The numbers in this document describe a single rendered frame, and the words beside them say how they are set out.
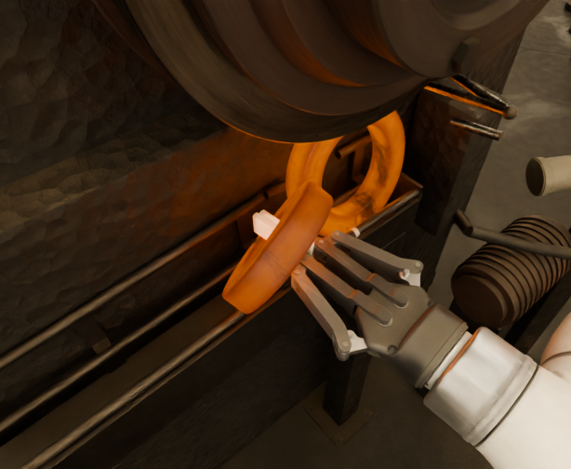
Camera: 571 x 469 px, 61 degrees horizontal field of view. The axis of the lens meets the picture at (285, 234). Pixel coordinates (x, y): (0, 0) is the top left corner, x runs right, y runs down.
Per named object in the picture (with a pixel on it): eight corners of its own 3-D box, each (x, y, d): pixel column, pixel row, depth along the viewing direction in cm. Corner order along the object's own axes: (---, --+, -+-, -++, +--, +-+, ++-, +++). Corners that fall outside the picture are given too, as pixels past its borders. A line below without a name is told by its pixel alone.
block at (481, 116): (386, 206, 86) (413, 84, 68) (416, 186, 89) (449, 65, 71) (434, 241, 80) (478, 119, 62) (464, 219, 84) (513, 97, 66)
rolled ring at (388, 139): (425, 118, 65) (405, 113, 67) (338, 76, 52) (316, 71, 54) (373, 244, 70) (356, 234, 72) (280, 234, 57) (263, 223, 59)
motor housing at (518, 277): (399, 390, 122) (455, 254, 82) (454, 340, 131) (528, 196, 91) (441, 431, 115) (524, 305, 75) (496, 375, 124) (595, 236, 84)
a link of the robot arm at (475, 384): (511, 382, 48) (458, 343, 50) (551, 346, 40) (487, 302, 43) (460, 456, 44) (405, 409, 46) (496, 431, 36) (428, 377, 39)
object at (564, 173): (521, 179, 79) (531, 150, 75) (577, 171, 79) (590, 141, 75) (537, 205, 75) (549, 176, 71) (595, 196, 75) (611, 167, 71)
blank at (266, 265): (229, 300, 42) (259, 322, 43) (327, 162, 45) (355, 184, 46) (213, 295, 57) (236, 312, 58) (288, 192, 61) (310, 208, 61)
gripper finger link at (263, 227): (307, 261, 52) (302, 265, 52) (258, 227, 55) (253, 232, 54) (308, 245, 50) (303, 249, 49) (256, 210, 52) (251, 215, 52)
